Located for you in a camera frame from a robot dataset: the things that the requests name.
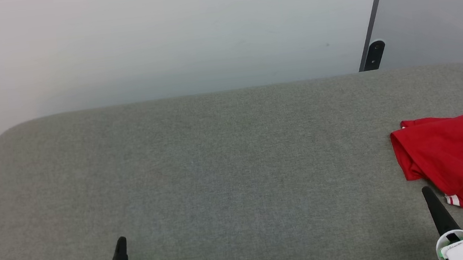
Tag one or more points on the red and white basketball jersey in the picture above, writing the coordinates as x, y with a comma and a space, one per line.
449, 154

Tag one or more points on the black metal wall bracket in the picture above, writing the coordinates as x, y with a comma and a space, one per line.
374, 55

